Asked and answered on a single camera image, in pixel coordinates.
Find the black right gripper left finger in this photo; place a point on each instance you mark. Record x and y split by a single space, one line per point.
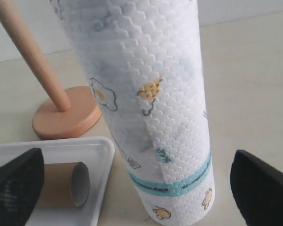
21 183

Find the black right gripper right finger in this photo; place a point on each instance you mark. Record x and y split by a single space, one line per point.
257 189

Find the brown cardboard tube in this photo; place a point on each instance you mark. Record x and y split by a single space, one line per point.
65 185

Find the printed white paper towel roll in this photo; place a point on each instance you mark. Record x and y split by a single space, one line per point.
142 59

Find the wooden paper towel holder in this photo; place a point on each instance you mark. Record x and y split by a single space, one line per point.
68 113

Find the white plastic tray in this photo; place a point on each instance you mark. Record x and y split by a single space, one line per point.
96 153

